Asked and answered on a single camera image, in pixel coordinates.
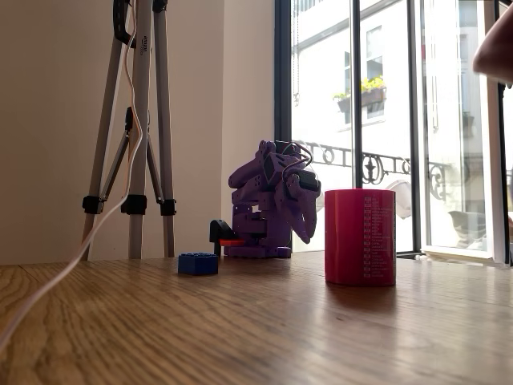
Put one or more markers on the white window sash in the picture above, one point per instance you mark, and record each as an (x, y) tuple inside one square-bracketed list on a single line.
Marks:
[(495, 160)]

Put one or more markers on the purple gripper black servo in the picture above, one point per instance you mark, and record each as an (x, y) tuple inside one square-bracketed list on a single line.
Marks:
[(301, 197)]

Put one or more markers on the red cup with white print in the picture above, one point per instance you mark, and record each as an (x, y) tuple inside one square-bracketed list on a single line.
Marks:
[(348, 240)]

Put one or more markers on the white plastic cup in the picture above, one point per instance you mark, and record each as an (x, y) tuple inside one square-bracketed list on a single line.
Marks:
[(401, 196)]

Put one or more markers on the wrought iron balcony railing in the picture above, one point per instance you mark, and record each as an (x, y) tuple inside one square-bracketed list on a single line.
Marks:
[(372, 168)]

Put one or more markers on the person's bare forearm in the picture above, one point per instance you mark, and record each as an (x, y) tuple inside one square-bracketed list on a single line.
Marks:
[(497, 52)]

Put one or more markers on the black window frame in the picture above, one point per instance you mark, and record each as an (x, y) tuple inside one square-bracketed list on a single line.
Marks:
[(282, 80)]

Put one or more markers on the flower box with yellow flowers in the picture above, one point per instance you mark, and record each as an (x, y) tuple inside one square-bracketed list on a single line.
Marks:
[(372, 96)]

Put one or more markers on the purple robot arm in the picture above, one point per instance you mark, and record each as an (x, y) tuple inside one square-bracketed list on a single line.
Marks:
[(256, 224)]

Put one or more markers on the blue toy building brick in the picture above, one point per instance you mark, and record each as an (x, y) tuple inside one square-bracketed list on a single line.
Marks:
[(198, 264)]

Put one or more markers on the black and orange table clamp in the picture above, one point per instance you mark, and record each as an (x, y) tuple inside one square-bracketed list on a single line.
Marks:
[(218, 230)]

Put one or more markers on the grey camera tripod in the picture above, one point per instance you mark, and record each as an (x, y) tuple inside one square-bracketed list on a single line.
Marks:
[(140, 120)]

